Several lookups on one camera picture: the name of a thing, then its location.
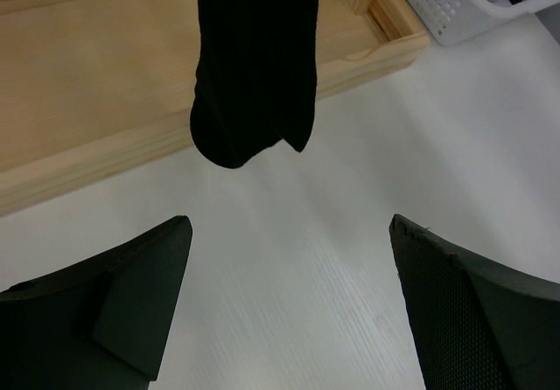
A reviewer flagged wooden hanger rack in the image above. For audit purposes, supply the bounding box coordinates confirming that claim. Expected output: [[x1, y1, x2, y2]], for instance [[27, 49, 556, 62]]
[[1, 0, 430, 215]]

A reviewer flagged white plastic basket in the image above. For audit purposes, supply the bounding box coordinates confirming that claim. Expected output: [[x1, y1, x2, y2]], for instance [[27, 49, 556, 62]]
[[406, 0, 559, 46]]

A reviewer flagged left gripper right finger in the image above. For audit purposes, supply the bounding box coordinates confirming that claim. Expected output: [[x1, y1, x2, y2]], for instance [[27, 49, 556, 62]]
[[388, 214, 559, 389]]

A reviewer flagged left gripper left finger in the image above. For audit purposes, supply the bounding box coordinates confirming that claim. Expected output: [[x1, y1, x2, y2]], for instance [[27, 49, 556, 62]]
[[1, 215, 193, 389]]

